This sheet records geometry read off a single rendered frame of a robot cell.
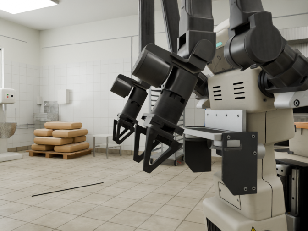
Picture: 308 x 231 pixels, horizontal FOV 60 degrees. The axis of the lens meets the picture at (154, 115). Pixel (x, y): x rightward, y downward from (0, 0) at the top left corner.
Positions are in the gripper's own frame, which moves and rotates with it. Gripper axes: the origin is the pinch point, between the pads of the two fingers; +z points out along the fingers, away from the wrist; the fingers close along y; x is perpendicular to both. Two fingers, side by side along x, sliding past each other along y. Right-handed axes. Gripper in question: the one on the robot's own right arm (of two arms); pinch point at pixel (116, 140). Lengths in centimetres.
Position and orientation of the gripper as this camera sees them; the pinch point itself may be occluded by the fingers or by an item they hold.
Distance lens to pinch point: 94.7
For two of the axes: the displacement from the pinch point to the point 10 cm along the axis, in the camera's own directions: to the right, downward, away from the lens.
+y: 2.6, 0.1, -9.7
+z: -4.3, 9.0, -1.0
